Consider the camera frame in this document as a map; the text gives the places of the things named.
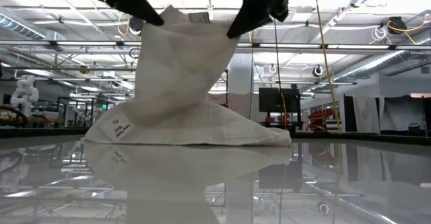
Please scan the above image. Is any white plaid kitchen towel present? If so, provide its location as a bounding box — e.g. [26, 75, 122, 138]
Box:
[81, 4, 292, 147]

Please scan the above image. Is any long ceiling light bar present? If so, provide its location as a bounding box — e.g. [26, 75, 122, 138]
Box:
[33, 77, 358, 85]
[0, 40, 431, 52]

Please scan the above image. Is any pale pink curtain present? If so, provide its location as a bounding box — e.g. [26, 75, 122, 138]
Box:
[209, 92, 253, 120]

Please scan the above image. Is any white hanging cloth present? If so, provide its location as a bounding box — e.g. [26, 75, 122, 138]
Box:
[352, 96, 381, 135]

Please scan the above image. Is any grey hanging cloth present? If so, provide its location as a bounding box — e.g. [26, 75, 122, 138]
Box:
[380, 95, 428, 133]

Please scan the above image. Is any black bucket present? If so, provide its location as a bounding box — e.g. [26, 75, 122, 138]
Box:
[407, 122, 422, 137]

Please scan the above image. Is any black ceiling reel yellow cord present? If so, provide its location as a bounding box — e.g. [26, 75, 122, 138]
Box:
[386, 15, 408, 36]
[127, 15, 145, 36]

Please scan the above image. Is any thin black hanging cable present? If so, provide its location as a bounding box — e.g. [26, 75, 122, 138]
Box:
[250, 32, 255, 120]

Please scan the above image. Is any black metal stand frame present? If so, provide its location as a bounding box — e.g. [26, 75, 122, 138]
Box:
[222, 68, 230, 98]

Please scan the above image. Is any yellow hanging cable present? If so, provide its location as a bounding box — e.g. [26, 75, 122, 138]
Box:
[312, 0, 343, 133]

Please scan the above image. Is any thin yellow cable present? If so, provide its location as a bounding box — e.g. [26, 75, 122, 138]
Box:
[280, 91, 288, 130]

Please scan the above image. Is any black metal cage frame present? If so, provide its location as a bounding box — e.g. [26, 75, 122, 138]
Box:
[56, 96, 114, 128]

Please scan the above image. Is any red metal frame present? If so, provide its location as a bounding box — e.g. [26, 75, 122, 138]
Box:
[308, 108, 339, 131]

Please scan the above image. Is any silver ventilation duct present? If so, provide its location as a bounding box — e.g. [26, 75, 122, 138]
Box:
[0, 13, 67, 42]
[333, 37, 431, 82]

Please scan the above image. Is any white coiled cable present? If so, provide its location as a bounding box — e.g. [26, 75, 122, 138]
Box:
[369, 24, 390, 46]

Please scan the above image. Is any black table frame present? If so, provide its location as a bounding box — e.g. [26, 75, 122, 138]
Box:
[0, 126, 431, 147]

